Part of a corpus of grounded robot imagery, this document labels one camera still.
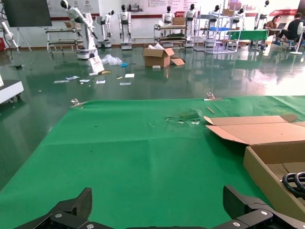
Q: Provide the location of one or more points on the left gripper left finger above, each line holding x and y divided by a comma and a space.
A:
71, 212

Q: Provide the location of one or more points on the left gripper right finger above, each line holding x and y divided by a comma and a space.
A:
247, 210

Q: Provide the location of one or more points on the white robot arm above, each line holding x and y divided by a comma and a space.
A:
7, 33

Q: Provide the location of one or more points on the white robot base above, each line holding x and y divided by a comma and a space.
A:
9, 91

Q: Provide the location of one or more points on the cardboard box with round holes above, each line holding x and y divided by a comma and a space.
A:
262, 133

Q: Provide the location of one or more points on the open cardboard box on floor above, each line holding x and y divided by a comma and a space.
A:
157, 57

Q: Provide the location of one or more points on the small cardboard box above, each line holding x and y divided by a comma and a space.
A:
178, 21

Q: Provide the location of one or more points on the green table cloth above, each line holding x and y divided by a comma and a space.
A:
143, 155

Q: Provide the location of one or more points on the thin wooden stick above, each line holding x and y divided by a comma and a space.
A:
210, 110

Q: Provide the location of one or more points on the metal cloth clip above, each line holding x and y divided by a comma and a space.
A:
76, 102
211, 97

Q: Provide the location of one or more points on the white paper sheet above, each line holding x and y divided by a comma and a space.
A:
129, 75

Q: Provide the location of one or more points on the white leaning sign board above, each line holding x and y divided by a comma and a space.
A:
95, 65

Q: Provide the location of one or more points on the clear plastic bag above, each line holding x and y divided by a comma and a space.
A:
110, 59

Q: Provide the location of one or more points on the table with green cloth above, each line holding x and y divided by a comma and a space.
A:
247, 35

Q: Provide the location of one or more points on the white shelving rack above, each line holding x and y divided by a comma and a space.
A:
215, 33

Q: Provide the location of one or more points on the white standing fan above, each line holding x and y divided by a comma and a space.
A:
300, 35

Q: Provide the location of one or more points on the white humanoid robot leaning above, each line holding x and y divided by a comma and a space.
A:
83, 28

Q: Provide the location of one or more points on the seated person in brown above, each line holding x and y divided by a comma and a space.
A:
274, 23

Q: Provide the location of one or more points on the seated person in black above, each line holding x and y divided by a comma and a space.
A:
294, 27

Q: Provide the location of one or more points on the metal cart with shelves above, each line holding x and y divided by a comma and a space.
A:
170, 35

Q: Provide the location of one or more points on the black screen on stand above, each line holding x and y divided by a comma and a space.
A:
27, 13

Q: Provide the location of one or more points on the low white frame table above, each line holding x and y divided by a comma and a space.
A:
62, 35

